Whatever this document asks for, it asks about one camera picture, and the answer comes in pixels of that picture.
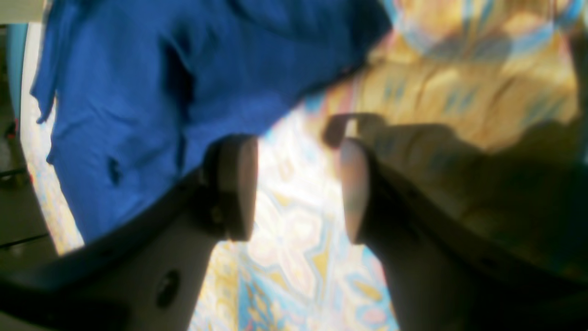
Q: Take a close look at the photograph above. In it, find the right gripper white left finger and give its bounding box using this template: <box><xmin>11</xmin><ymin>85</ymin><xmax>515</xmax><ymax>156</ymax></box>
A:
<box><xmin>1</xmin><ymin>134</ymin><xmax>258</xmax><ymax>331</ymax></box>

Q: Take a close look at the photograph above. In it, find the blue long-sleeve T-shirt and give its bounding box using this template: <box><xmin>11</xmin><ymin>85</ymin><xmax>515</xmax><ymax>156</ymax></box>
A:
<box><xmin>31</xmin><ymin>0</ymin><xmax>391</xmax><ymax>244</ymax></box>

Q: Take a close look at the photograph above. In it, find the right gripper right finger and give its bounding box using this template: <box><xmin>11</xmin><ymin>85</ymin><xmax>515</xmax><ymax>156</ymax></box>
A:
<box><xmin>340</xmin><ymin>139</ymin><xmax>587</xmax><ymax>331</ymax></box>

